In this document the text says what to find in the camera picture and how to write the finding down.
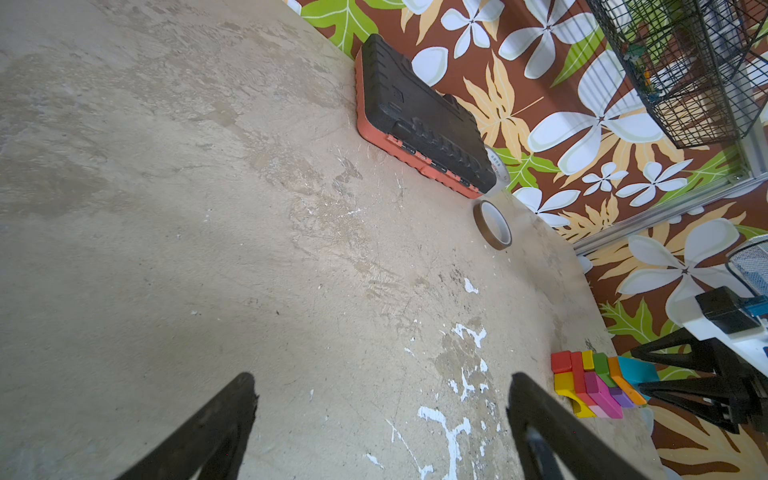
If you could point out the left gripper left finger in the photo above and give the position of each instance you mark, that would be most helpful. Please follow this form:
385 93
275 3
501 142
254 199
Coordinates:
211 444

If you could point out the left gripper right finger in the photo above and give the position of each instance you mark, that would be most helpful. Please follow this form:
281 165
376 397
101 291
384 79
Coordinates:
548 438

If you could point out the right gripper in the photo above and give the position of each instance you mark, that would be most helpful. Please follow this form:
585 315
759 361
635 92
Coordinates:
736 396

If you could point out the pink wood block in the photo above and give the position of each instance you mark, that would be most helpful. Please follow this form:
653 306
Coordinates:
598 411

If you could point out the yellow block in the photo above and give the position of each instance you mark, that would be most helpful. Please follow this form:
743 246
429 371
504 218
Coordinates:
588 360
564 385

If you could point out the teal wood block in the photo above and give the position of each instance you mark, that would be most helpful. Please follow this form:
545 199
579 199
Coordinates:
636 372

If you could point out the magenta wood block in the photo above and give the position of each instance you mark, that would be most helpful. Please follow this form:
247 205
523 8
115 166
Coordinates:
599 392

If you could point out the red block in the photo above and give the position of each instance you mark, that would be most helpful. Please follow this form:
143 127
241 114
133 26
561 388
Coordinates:
561 362
578 372

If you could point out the orange cylinder block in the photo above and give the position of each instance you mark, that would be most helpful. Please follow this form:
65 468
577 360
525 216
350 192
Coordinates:
617 376

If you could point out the green cube block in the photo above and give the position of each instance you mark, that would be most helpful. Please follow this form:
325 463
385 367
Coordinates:
602 369

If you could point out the brown tape roll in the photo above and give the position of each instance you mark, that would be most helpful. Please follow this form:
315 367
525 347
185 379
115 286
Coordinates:
492 225

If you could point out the black tool case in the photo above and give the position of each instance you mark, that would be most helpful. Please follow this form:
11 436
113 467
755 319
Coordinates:
430 132

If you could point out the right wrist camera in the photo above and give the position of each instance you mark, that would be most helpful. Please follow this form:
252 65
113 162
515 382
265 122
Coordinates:
740 323

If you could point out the white wire basket right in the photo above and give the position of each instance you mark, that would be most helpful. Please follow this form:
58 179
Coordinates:
748 263

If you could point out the black wire basket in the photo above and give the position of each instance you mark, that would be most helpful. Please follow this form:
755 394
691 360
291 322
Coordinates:
699 67

